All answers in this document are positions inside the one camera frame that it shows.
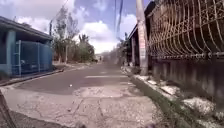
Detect concrete utility pole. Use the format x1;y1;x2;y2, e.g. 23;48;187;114
135;0;150;76

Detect trees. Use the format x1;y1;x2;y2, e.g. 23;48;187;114
49;7;96;64

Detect broken concrete pavement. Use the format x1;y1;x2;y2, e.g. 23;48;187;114
121;65;224;128

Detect blue building with fence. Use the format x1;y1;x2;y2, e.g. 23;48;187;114
0;15;54;78

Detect grey asphalt road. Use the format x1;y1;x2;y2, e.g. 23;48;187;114
0;61;161;128

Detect wall with metal mesh fence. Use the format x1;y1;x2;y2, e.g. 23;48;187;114
146;0;224;107

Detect overhead wires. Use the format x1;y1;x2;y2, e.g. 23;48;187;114
49;0;125;41

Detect concrete kerb strip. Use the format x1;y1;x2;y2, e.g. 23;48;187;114
0;61;94;88

